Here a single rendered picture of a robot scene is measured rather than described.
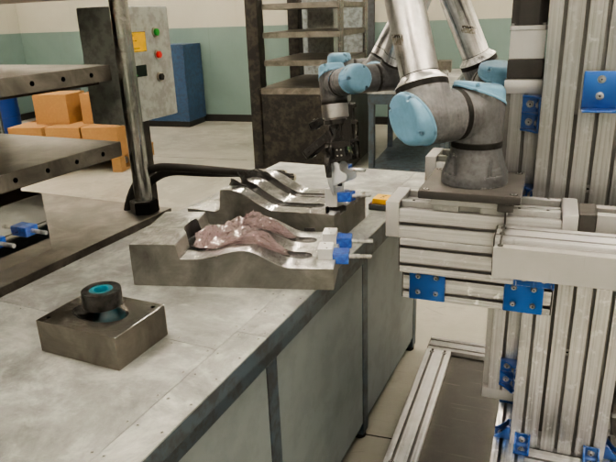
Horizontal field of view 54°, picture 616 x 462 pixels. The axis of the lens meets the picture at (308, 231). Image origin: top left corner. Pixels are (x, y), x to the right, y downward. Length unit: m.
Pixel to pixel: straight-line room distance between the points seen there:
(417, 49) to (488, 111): 0.21
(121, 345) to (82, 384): 0.09
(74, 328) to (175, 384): 0.24
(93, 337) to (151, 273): 0.37
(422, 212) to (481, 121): 0.25
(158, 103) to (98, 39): 0.31
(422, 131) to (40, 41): 9.57
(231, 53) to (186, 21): 0.79
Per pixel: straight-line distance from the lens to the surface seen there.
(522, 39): 1.64
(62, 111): 6.78
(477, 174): 1.41
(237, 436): 1.37
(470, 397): 2.15
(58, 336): 1.30
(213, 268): 1.49
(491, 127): 1.41
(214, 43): 8.99
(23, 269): 1.85
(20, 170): 1.89
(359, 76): 1.61
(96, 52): 2.32
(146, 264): 1.54
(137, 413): 1.10
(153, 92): 2.39
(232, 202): 1.85
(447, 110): 1.33
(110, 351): 1.22
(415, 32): 1.37
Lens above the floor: 1.42
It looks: 20 degrees down
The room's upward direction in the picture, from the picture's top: 2 degrees counter-clockwise
